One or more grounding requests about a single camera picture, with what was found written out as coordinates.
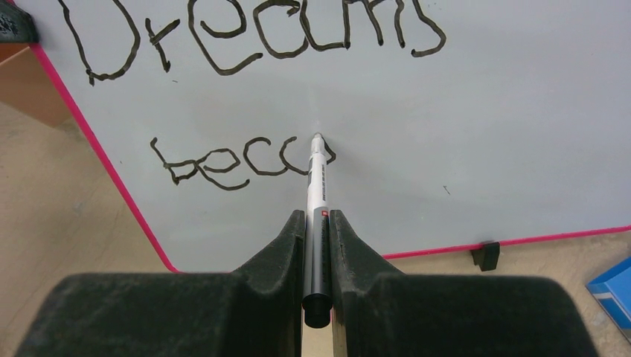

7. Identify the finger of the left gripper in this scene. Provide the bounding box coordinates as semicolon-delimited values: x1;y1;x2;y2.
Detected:
1;0;39;44

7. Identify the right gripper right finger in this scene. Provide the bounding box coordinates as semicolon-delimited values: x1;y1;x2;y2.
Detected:
330;210;598;356

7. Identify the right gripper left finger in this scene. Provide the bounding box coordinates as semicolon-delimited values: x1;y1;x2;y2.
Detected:
16;210;305;356

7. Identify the black and white marker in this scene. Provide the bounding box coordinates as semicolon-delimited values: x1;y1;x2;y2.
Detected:
302;133;333;329

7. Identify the pink-framed whiteboard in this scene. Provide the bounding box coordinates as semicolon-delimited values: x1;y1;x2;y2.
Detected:
17;1;630;271

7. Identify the black whiteboard stand foot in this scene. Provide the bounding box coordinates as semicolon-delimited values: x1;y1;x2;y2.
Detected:
470;242;501;272

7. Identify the peach plastic file organizer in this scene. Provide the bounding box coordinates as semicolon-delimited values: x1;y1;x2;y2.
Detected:
1;43;71;127

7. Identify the blue notebook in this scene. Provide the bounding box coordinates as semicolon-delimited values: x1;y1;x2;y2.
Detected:
586;257;630;340

